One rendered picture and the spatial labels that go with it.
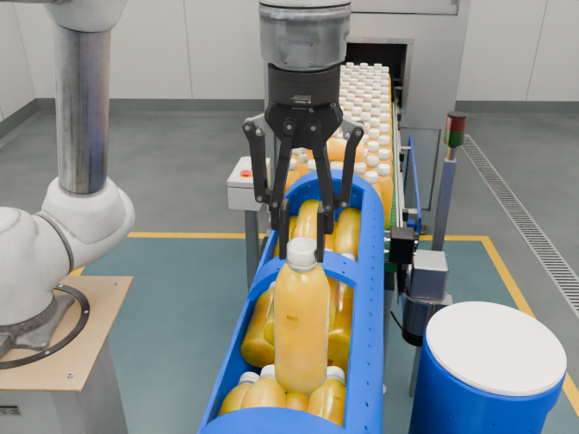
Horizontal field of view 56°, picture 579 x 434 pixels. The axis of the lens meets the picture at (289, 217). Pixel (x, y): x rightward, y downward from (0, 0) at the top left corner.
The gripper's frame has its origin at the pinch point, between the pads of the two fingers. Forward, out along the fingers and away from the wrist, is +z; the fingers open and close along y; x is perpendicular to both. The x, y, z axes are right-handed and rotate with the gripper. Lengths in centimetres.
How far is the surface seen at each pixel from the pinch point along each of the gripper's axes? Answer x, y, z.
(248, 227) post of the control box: 99, -31, 60
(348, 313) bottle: 27.2, 5.6, 34.2
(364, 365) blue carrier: 9.2, 9.1, 29.6
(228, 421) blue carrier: -7.1, -8.9, 26.7
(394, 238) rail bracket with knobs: 81, 16, 49
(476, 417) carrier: 22, 32, 52
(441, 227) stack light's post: 116, 35, 64
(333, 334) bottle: 20.9, 3.3, 34.2
